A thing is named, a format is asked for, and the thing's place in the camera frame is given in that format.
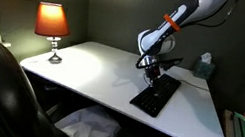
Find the black computer keyboard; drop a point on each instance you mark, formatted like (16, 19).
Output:
(156, 98)

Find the black leather office chair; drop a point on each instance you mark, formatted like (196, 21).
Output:
(6, 92)

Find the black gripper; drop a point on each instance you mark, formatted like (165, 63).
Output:
(153, 71)

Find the orange shade table lamp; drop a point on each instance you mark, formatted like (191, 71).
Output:
(52, 20)

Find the dark patterned tissue box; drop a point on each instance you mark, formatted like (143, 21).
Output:
(204, 70)

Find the white tissue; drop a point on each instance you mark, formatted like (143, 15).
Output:
(206, 57)

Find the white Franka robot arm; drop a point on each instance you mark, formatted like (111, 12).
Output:
(165, 35)

